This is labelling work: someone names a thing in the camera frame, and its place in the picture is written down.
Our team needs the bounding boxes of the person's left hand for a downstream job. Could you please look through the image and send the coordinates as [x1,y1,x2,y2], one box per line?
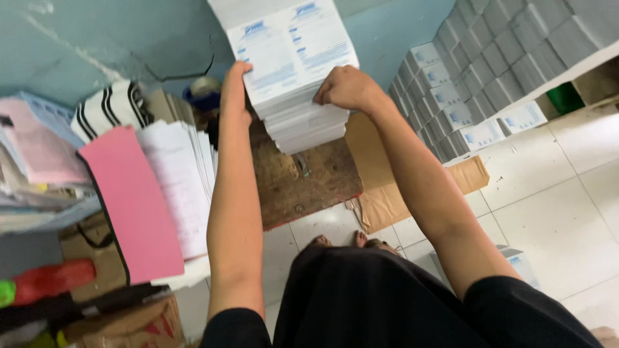
[221,61,253,128]

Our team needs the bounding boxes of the person's right hand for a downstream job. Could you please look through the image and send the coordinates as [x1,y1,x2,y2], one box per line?
[313,65,388,117]

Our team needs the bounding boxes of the stack of printed white sheets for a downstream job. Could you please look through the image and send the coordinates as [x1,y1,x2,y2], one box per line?
[207,0,360,156]

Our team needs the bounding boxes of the tape roll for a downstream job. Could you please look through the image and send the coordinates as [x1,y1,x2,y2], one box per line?
[182,76,223,113]

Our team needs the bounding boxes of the worn brown wooden board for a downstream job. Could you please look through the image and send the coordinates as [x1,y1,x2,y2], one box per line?
[249,109,364,231]

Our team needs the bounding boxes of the brown cardboard sheets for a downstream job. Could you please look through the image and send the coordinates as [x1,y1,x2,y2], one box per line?
[344,112,490,236]

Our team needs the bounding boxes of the white paper stack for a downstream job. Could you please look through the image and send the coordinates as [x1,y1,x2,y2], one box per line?
[136,120,218,262]

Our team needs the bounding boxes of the white black striped cloth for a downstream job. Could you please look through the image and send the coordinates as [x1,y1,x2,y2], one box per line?
[71,79,155,144]

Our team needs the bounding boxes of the person's feet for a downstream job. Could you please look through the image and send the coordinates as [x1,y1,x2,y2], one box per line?
[309,230,403,258]

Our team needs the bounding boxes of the pile of white printed boxes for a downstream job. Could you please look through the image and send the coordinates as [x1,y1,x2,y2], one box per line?
[388,0,619,163]

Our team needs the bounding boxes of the pink paper stack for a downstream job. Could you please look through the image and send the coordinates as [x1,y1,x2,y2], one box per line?
[78,126,185,286]

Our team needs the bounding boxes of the white printed box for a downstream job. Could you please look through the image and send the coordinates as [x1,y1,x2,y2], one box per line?
[497,101,548,136]
[497,245,540,290]

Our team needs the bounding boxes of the person's black clothing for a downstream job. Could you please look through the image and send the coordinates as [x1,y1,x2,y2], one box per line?
[200,246,605,348]

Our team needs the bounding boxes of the heap of pastel papers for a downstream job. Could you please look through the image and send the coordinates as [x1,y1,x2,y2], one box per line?
[0,91,103,235]

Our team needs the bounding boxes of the green plastic container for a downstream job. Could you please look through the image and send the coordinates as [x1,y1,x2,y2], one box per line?
[546,82,586,116]

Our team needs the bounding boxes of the brown cardboard carton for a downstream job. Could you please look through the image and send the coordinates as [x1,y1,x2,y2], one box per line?
[62,294,186,348]

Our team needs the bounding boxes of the red plastic bag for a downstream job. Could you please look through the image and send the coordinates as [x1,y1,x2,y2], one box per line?
[12,258,97,306]

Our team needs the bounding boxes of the black flat bundle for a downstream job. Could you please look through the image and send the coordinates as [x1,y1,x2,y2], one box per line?
[0,284,171,335]

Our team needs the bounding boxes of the green plastic item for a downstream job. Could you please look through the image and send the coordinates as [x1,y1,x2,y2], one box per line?
[0,280,16,308]

